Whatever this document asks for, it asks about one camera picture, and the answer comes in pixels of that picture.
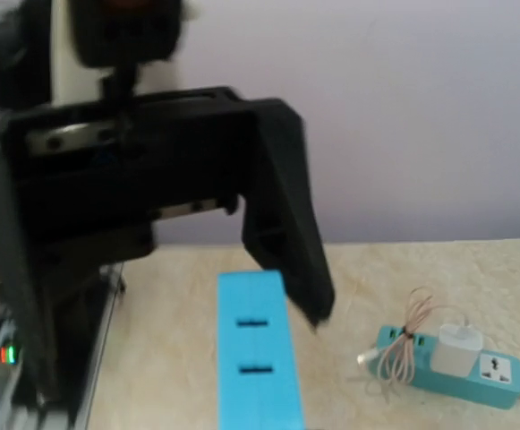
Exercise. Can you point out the blue plug adapter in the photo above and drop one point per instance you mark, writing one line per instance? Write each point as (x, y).
(257, 381)

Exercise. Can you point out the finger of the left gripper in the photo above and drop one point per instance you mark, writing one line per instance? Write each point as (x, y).
(280, 230)
(55, 294)

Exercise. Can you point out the teal power strip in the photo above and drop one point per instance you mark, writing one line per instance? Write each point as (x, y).
(494, 380)

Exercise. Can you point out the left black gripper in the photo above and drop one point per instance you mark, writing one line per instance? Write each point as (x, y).
(102, 173)

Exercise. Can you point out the white plug adapter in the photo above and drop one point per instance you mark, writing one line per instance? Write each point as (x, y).
(456, 350)

